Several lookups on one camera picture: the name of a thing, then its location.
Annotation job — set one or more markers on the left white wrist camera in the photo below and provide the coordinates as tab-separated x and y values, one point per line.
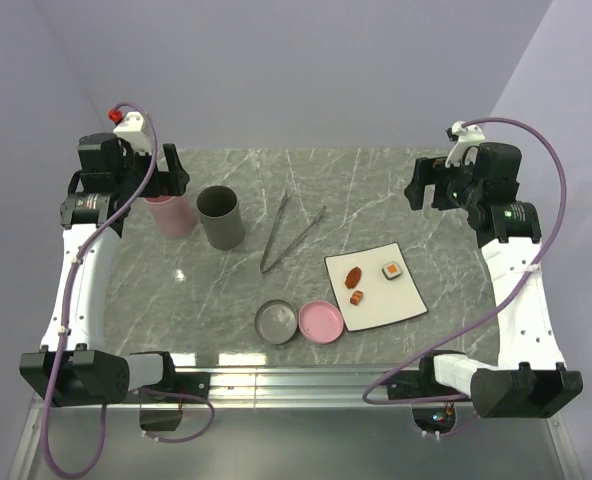
133	128

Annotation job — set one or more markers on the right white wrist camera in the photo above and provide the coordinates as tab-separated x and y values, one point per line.
465	139

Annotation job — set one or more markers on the brown fried food piece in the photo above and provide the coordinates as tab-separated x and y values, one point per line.
353	277

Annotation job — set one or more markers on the grey cylindrical container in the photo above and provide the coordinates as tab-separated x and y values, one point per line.
219	212

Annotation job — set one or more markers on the small orange food piece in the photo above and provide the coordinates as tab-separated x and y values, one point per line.
356	297

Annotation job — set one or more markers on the grey round lid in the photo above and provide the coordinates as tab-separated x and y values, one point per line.
276	321

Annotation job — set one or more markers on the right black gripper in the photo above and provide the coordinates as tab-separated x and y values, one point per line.
431	171

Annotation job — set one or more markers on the aluminium rail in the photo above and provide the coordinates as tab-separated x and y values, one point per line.
296	385

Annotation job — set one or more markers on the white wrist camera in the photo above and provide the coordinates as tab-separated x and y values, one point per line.
133	128
465	139

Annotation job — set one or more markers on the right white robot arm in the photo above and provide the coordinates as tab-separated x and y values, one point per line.
509	236

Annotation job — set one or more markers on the sushi roll piece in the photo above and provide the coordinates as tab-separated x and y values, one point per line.
392	271

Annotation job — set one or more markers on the pink round lid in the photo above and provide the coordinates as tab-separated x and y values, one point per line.
320	322

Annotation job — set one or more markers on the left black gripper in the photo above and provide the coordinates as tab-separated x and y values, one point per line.
170	182

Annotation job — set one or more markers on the white square plate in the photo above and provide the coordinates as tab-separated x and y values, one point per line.
385	302

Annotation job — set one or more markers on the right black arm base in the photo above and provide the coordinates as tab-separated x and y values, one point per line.
433	406

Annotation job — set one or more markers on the pink cylindrical container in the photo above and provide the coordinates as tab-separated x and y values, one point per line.
173	215

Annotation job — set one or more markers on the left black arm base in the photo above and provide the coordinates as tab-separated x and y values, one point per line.
163	408

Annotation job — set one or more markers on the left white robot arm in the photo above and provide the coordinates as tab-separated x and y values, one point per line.
71	366

